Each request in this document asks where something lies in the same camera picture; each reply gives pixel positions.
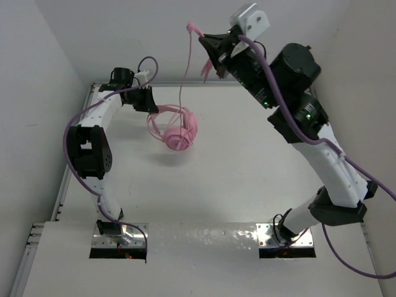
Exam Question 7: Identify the metal base plate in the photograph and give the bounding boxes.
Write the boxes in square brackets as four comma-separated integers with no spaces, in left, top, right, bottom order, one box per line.
[91,225,145,248]
[256,222,314,249]

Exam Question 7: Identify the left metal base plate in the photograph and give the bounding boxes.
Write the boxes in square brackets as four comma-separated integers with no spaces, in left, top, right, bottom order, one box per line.
[91,225,145,248]

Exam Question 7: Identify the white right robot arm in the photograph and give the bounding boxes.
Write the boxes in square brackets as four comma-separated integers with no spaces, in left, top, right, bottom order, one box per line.
[199,27,377,245]

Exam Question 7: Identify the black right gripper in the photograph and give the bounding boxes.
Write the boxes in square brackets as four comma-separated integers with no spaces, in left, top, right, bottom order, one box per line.
[200,31,278,108]

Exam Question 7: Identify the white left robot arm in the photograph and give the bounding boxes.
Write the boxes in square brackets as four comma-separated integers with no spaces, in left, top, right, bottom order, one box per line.
[62,67,158,237]

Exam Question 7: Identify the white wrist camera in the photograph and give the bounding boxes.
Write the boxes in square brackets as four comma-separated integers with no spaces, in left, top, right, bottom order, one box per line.
[230,3,270,40]
[134,70,155,85]

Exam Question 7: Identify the pink headphones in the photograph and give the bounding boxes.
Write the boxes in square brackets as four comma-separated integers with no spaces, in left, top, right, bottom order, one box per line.
[146,105,198,152]

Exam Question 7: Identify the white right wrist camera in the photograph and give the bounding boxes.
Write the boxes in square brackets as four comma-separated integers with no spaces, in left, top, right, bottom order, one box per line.
[230,3,270,40]

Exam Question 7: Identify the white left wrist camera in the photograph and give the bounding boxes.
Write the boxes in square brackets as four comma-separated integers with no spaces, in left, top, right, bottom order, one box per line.
[134,70,155,85]

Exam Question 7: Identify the aluminium table frame rail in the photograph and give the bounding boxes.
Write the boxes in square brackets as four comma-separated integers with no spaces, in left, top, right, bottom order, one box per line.
[9,80,363,297]

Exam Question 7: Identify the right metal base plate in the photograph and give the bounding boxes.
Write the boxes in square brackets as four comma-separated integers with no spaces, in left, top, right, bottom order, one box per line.
[256,222,314,249]

